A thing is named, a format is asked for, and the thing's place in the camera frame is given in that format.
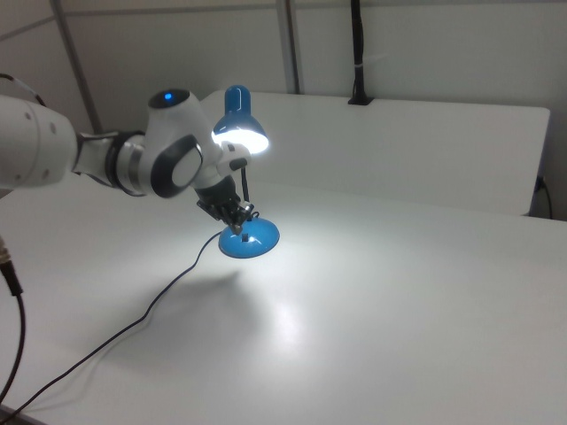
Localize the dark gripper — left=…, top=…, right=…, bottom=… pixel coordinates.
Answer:
left=194, top=174, right=256, bottom=236

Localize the blue desk lamp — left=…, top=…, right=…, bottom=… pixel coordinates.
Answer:
left=211, top=84, right=281, bottom=259

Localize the black pole with clamp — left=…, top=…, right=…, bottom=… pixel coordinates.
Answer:
left=347, top=0, right=374, bottom=106

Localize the black lamp power cord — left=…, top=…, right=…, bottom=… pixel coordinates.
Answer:
left=0, top=211, right=260, bottom=417

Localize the grey metal partition post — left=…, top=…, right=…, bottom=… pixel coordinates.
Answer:
left=276, top=0, right=305, bottom=95
left=49, top=0, right=101, bottom=134

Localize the black cable with metal connector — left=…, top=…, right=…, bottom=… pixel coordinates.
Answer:
left=0, top=234, right=27, bottom=413

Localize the striped robot arm cable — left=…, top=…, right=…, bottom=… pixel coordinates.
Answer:
left=0, top=73, right=48, bottom=107

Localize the black wall socket cable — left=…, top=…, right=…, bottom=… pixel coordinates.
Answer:
left=535, top=175, right=555, bottom=219

